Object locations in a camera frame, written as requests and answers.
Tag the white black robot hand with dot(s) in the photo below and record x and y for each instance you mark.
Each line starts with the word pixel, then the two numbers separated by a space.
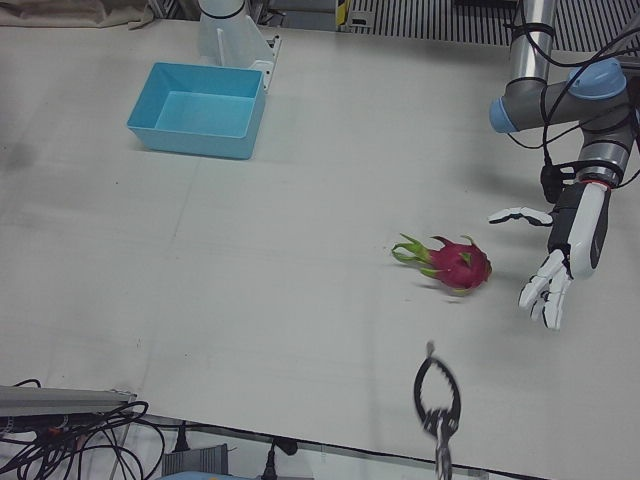
pixel 585 235

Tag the pink dragon fruit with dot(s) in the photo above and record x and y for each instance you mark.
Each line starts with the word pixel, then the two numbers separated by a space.
pixel 457 267

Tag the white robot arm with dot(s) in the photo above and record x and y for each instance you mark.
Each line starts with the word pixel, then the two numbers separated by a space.
pixel 222 7

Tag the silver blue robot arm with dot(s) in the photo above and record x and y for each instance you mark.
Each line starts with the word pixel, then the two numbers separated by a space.
pixel 530 55

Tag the black grabber tongs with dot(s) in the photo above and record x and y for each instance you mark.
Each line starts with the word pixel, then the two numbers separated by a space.
pixel 436 415

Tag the grey ribbed panel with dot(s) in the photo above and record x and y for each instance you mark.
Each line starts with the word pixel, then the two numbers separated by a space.
pixel 425 17

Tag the black power plug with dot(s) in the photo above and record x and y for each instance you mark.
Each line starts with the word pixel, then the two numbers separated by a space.
pixel 181 440
pixel 290 446
pixel 271 457

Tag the light blue plastic bin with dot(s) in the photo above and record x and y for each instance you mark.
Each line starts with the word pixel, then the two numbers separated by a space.
pixel 200 115

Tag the grey box device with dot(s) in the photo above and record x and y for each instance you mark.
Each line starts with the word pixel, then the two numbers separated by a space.
pixel 197 457

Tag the beige cloth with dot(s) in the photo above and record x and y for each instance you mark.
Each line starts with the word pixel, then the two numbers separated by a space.
pixel 60 12

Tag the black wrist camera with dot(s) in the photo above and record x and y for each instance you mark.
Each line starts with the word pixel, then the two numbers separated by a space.
pixel 551 181

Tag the yellow black striped post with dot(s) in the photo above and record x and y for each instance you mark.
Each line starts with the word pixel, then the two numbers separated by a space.
pixel 342 10

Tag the aluminium frame profile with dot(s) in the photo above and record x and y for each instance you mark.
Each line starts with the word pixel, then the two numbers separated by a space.
pixel 170 6

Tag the aluminium rail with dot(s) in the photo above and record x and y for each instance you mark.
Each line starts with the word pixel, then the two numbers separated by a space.
pixel 60 397

